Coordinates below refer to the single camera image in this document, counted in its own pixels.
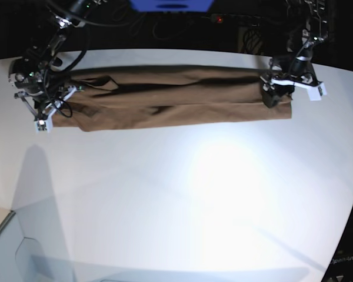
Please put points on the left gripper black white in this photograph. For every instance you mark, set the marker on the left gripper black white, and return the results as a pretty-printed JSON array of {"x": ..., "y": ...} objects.
[{"x": 278, "y": 82}]

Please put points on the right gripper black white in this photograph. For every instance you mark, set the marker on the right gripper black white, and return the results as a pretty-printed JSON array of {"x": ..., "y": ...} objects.
[{"x": 43, "y": 107}]

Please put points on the brown t-shirt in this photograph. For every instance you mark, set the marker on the brown t-shirt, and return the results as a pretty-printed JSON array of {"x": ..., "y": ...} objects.
[{"x": 139, "y": 97}]

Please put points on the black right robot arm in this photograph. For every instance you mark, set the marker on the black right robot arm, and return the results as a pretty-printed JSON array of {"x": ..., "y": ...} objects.
[{"x": 36, "y": 75}]

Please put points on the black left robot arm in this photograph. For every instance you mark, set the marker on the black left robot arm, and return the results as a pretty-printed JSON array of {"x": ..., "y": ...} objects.
[{"x": 294, "y": 69}]

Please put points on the blue box overhead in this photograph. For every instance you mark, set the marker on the blue box overhead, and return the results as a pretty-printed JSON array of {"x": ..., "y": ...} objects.
[{"x": 171, "y": 5}]

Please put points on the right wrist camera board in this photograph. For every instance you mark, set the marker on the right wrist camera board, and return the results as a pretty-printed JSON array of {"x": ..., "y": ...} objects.
[{"x": 43, "y": 126}]

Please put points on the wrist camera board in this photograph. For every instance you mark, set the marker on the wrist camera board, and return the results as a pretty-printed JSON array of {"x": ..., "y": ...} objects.
[
  {"x": 43, "y": 126},
  {"x": 317, "y": 92}
]

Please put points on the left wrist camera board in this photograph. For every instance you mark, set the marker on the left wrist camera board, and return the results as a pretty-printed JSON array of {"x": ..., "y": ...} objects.
[{"x": 317, "y": 92}]

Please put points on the black power strip red switch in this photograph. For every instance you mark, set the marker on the black power strip red switch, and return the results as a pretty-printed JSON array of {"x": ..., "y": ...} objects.
[{"x": 241, "y": 20}]

